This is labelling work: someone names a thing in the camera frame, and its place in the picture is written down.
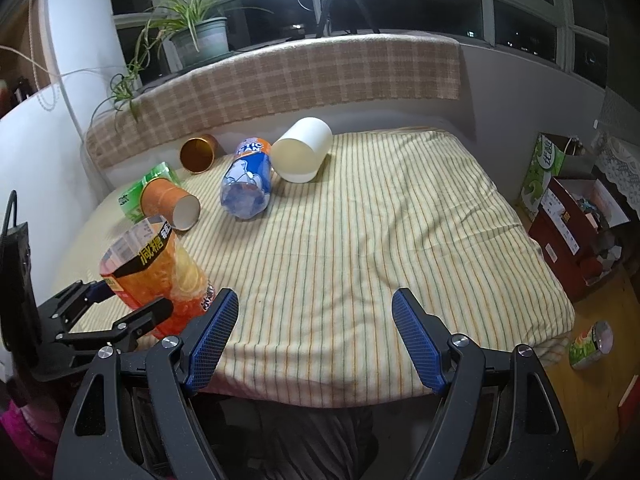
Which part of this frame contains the red flat object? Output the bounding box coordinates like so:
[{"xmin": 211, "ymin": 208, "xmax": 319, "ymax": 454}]
[{"xmin": 617, "ymin": 374, "xmax": 640, "ymax": 423}]

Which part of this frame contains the white lace cloth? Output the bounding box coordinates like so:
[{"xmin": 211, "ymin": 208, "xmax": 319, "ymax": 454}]
[{"xmin": 592, "ymin": 132, "xmax": 640, "ymax": 213}]

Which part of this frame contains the green printed can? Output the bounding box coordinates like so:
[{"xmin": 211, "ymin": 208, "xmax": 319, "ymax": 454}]
[{"xmin": 568, "ymin": 321, "xmax": 614, "ymax": 371}]

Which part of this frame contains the orange paper cup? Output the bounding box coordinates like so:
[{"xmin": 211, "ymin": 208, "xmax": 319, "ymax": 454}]
[{"xmin": 138, "ymin": 179, "xmax": 202, "ymax": 232}]

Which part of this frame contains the pink cloth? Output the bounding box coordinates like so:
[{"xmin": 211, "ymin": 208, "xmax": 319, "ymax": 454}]
[{"xmin": 0, "ymin": 397, "xmax": 63, "ymax": 480}]

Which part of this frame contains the green tissue box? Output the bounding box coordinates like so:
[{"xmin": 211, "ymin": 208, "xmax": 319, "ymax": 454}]
[{"xmin": 519, "ymin": 132, "xmax": 568, "ymax": 222}]

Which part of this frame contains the small black device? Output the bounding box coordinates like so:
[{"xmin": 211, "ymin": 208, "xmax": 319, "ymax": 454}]
[{"xmin": 281, "ymin": 23, "xmax": 315, "ymax": 42}]

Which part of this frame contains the plaid beige blanket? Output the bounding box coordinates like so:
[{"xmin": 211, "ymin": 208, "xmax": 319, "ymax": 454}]
[{"xmin": 82, "ymin": 33, "xmax": 461, "ymax": 172}]

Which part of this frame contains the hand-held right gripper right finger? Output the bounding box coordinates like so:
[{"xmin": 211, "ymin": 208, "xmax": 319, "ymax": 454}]
[{"xmin": 391, "ymin": 287, "xmax": 583, "ymax": 480}]

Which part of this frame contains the blue plastic bottle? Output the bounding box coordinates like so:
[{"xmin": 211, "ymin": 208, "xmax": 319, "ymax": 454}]
[{"xmin": 220, "ymin": 136, "xmax": 274, "ymax": 220}]

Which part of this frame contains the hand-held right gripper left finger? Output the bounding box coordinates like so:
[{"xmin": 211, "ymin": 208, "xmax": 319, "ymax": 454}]
[{"xmin": 52, "ymin": 287, "xmax": 241, "ymax": 480}]

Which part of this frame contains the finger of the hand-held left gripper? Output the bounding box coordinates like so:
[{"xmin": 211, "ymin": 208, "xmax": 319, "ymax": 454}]
[
  {"xmin": 57, "ymin": 297, "xmax": 175, "ymax": 357},
  {"xmin": 35, "ymin": 280, "xmax": 117, "ymax": 335}
]

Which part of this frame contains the red cardboard box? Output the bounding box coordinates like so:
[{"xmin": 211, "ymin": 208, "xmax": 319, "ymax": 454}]
[{"xmin": 527, "ymin": 176, "xmax": 631, "ymax": 302}]

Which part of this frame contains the copper metal cup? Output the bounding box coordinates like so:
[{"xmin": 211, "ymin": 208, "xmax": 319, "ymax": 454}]
[{"xmin": 179, "ymin": 134, "xmax": 220, "ymax": 175}]

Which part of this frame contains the striped yellow bed sheet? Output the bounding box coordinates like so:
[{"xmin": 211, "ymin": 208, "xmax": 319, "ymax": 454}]
[{"xmin": 50, "ymin": 127, "xmax": 577, "ymax": 409}]

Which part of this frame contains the dark grey cloth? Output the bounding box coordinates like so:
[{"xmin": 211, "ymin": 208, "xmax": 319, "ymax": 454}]
[{"xmin": 220, "ymin": 400, "xmax": 381, "ymax": 480}]

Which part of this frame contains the potted spider plant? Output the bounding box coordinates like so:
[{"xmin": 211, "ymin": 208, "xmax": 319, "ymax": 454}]
[{"xmin": 90, "ymin": 0, "xmax": 276, "ymax": 126}]

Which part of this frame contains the green packet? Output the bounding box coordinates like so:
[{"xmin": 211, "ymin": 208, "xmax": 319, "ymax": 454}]
[{"xmin": 117, "ymin": 161, "xmax": 182, "ymax": 224}]

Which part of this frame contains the white paper cup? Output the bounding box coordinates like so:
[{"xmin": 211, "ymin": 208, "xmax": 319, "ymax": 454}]
[{"xmin": 270, "ymin": 117, "xmax": 333, "ymax": 184}]

